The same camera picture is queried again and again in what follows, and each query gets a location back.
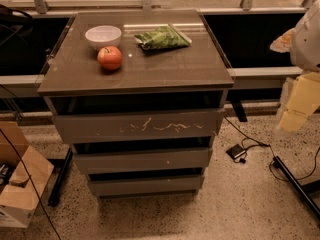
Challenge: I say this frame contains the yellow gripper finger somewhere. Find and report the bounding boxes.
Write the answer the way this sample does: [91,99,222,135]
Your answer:
[270,28,295,53]
[277,72,320,132]

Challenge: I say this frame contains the grey drawer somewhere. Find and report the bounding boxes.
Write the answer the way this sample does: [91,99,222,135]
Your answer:
[88,175,204,196]
[54,109,224,144]
[74,148,212,174]

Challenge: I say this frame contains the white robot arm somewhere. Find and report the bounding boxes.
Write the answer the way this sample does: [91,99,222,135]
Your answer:
[270,0,320,133]

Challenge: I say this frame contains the grey top drawer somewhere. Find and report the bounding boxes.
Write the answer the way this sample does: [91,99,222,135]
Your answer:
[54,109,224,144]

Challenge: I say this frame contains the grey drawer cabinet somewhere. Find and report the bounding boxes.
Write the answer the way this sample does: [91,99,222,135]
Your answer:
[38,11,233,184]

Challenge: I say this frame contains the grey bottom drawer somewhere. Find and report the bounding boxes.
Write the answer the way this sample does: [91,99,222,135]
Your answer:
[88,175,204,196]

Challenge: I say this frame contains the black stand leg right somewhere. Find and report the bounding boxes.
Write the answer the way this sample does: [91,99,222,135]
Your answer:
[273,156,320,220]

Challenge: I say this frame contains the black stand leg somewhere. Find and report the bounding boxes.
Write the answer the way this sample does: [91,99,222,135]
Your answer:
[48,149,73,207]
[273,156,320,220]

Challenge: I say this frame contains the black power adapter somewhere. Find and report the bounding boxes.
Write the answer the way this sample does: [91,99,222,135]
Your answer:
[226,144,245,160]

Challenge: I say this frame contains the green snack bag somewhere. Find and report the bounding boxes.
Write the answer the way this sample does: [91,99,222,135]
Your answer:
[134,24,192,50]

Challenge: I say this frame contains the red apple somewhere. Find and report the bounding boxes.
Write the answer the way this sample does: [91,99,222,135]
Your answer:
[97,46,122,70]

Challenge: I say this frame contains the white bowl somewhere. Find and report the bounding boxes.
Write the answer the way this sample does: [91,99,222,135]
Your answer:
[85,25,122,51]

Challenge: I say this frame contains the metal window railing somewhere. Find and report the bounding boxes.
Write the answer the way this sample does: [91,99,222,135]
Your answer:
[0,0,320,98]

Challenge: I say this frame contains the black stand leg left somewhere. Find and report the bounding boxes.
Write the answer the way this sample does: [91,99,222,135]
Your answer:
[48,149,73,207]

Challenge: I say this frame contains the black bag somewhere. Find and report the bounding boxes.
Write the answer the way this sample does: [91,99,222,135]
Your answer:
[0,5,33,33]

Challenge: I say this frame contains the cardboard box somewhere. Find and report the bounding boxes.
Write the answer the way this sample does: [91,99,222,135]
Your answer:
[0,121,54,228]

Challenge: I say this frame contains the black floor cable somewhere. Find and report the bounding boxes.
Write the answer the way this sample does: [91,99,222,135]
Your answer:
[223,116,320,182]

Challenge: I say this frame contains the thin black cable left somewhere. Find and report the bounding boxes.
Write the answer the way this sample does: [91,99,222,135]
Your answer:
[0,129,63,240]

